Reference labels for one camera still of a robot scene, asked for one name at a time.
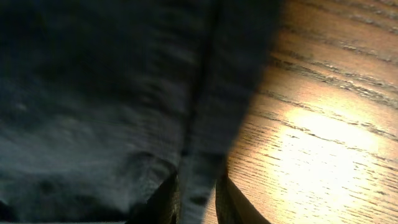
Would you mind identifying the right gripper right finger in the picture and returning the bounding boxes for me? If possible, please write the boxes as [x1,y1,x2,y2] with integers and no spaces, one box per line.
[215,170,271,224]

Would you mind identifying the navy blue shorts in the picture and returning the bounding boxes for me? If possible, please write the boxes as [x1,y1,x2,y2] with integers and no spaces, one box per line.
[1,0,282,223]

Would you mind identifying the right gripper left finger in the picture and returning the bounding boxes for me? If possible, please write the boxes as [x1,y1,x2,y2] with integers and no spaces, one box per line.
[126,172,180,224]

